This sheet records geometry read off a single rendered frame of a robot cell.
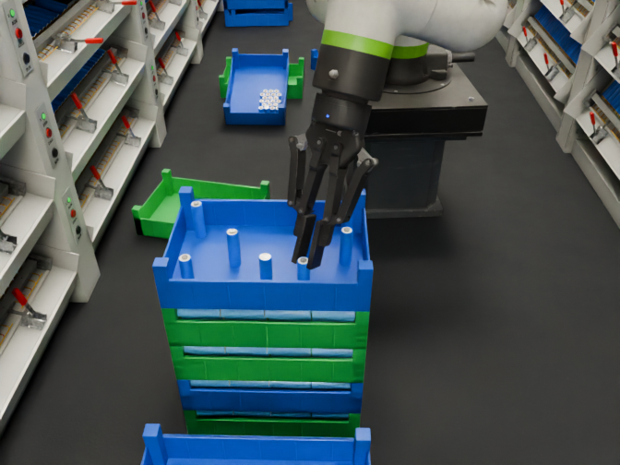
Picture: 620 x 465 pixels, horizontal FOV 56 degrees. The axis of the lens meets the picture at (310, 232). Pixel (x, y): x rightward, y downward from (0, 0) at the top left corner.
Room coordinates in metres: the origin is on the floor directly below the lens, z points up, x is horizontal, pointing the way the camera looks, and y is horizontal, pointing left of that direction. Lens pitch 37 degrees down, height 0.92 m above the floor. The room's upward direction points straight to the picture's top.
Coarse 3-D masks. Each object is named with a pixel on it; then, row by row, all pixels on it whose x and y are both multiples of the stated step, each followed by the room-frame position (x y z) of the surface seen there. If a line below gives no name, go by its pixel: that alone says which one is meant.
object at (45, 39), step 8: (80, 0) 1.43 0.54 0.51; (88, 0) 1.45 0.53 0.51; (72, 8) 1.37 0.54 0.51; (80, 8) 1.39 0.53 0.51; (88, 8) 1.43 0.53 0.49; (96, 8) 1.45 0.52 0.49; (64, 16) 1.32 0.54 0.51; (72, 16) 1.33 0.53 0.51; (56, 24) 1.27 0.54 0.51; (64, 24) 1.28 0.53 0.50; (80, 24) 1.34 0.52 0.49; (48, 32) 1.22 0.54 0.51; (56, 32) 1.24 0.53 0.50; (72, 32) 1.28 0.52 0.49; (40, 40) 1.17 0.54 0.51; (48, 40) 1.19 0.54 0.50; (40, 48) 1.15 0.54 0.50
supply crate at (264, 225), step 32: (192, 192) 0.79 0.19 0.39; (192, 224) 0.78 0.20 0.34; (224, 224) 0.80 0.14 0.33; (256, 224) 0.80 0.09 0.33; (288, 224) 0.79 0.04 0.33; (352, 224) 0.78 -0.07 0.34; (192, 256) 0.71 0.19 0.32; (224, 256) 0.71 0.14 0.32; (256, 256) 0.71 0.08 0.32; (288, 256) 0.71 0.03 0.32; (352, 256) 0.71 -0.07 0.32; (160, 288) 0.60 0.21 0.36; (192, 288) 0.60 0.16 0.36; (224, 288) 0.60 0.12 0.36; (256, 288) 0.60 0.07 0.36; (288, 288) 0.60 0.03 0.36; (320, 288) 0.60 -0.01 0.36; (352, 288) 0.60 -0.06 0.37
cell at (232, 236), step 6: (228, 234) 0.69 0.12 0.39; (234, 234) 0.69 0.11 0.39; (228, 240) 0.69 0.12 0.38; (234, 240) 0.69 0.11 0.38; (228, 246) 0.69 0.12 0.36; (234, 246) 0.69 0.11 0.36; (228, 252) 0.69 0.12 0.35; (234, 252) 0.69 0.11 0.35; (234, 258) 0.69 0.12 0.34; (240, 258) 0.69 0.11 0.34; (234, 264) 0.69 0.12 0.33; (240, 264) 0.69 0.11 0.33
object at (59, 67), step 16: (112, 0) 1.56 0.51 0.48; (128, 0) 1.60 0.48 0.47; (96, 16) 1.43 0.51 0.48; (112, 16) 1.46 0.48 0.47; (80, 32) 1.31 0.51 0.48; (96, 32) 1.34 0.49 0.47; (112, 32) 1.47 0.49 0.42; (80, 48) 1.24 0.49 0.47; (96, 48) 1.34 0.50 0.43; (48, 64) 1.13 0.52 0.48; (64, 64) 1.15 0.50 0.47; (80, 64) 1.23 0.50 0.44; (48, 80) 1.06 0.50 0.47; (64, 80) 1.13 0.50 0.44
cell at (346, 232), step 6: (342, 228) 0.70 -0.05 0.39; (348, 228) 0.70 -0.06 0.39; (342, 234) 0.69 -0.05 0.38; (348, 234) 0.69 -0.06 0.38; (342, 240) 0.69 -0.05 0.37; (348, 240) 0.69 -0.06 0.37; (342, 246) 0.69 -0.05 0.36; (348, 246) 0.69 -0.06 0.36; (342, 252) 0.69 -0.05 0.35; (348, 252) 0.69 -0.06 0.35; (342, 258) 0.69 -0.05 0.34; (348, 258) 0.69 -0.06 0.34; (342, 264) 0.69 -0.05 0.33; (348, 264) 0.69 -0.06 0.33
